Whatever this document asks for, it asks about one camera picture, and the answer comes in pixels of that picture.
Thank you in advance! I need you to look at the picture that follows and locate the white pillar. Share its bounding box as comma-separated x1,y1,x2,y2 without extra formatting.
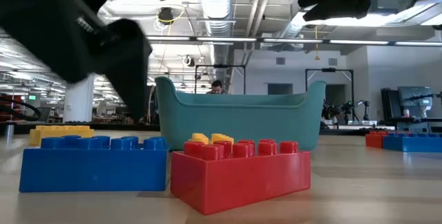
63,75,96,124

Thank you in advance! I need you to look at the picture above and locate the red plastic building block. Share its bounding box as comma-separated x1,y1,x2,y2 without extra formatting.
170,139,311,216
365,131,390,149

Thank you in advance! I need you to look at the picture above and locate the yellow plastic building block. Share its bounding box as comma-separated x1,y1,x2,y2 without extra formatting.
188,133,236,146
28,124,95,148

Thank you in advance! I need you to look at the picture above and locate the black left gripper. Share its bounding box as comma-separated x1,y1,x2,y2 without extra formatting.
0,0,153,122

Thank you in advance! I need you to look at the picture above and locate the black upright panel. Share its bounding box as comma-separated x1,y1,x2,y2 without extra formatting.
381,88,398,121

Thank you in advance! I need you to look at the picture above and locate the blue plastic building block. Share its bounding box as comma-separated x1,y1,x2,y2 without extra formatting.
382,132,442,153
19,135,169,194

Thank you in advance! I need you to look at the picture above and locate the yellow ceiling cable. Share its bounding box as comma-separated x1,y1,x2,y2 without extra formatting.
153,4,187,33

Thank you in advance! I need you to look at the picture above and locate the person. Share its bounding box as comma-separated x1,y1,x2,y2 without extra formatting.
206,80,227,95

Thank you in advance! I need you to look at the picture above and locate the yellow hanging cord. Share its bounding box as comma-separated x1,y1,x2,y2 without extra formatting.
313,25,320,62

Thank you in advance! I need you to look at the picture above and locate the narrow silver ceiling duct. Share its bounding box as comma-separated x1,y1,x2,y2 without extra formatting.
279,0,314,41

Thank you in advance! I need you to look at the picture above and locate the teal plastic bin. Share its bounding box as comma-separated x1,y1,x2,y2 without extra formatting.
154,76,327,152

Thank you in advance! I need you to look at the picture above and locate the black looped cable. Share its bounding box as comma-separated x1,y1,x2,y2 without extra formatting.
0,94,41,122

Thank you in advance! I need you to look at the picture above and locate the wide silver ceiling duct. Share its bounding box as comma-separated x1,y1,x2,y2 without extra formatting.
196,0,242,92

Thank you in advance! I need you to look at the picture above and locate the dark office desk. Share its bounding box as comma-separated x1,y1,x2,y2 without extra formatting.
390,115,442,132

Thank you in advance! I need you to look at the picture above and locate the long LED light bar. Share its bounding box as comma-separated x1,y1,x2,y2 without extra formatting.
146,35,442,47

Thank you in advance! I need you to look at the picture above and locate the grey computer monitor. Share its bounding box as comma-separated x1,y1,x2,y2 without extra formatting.
396,85,434,109

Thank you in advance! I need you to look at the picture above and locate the black ceiling-mounted camera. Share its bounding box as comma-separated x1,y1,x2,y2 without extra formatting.
157,6,175,26

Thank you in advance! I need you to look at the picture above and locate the dark wall window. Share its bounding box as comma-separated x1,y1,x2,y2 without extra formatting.
267,83,294,96

